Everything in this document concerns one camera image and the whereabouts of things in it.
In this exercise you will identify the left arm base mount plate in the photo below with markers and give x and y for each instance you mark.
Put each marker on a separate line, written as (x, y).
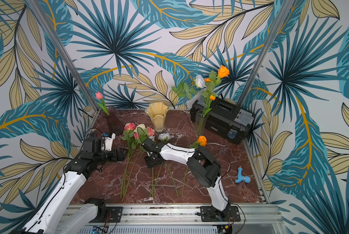
(111, 214)

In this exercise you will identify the cream yellow fluted vase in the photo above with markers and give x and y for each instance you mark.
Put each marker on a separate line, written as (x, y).
(157, 112)

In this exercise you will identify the black plastic toolbox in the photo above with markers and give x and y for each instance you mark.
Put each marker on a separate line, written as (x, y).
(225, 119)

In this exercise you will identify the orange rose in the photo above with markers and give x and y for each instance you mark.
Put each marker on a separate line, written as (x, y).
(201, 141)
(212, 97)
(206, 97)
(216, 78)

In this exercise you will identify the clear glass vase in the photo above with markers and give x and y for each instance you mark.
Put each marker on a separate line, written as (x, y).
(200, 123)

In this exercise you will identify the right aluminium frame post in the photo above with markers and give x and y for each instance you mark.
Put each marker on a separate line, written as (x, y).
(279, 20)

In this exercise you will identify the dark purple ribbed vase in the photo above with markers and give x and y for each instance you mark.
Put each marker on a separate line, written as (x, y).
(114, 124)

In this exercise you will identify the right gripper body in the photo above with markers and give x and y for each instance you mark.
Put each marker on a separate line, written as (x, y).
(150, 159)

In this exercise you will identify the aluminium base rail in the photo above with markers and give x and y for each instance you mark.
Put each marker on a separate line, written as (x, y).
(254, 218)

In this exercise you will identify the pink rose small bud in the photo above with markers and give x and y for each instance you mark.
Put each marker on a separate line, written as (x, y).
(151, 135)

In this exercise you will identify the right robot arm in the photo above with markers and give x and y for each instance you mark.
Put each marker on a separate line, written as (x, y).
(204, 167)

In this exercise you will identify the cream rose large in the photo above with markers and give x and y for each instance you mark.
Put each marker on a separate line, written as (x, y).
(141, 129)

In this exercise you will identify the blue object on table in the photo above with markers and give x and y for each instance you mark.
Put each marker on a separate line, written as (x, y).
(242, 178)

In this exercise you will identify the pink tulip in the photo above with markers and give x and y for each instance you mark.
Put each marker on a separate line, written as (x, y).
(99, 96)

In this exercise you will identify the white rose top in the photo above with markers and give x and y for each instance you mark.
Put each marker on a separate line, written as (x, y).
(189, 90)

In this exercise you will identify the aluminium frame post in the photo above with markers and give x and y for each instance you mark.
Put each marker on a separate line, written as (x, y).
(52, 34)
(279, 20)

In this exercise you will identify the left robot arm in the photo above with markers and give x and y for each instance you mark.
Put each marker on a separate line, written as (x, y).
(95, 152)

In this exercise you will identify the left aluminium frame post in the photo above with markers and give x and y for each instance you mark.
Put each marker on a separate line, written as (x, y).
(52, 34)

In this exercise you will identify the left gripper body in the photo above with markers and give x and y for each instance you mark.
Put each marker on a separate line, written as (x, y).
(112, 155)

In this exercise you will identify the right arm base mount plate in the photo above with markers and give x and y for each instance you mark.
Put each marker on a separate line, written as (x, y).
(210, 214)

